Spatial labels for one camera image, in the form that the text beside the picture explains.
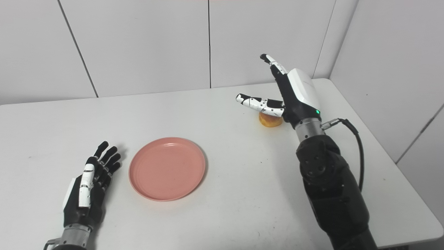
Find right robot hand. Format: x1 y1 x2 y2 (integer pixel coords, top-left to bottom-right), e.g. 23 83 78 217
236 53 322 130

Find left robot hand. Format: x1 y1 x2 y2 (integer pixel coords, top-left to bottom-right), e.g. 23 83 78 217
62 141 122 230

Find cream puff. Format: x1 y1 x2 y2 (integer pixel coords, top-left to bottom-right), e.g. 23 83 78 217
259 112 283 128

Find pink plate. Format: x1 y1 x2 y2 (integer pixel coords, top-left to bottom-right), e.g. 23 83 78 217
129 137 206 202

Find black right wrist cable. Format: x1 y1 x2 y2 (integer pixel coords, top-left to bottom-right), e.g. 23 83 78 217
321 118 365 192

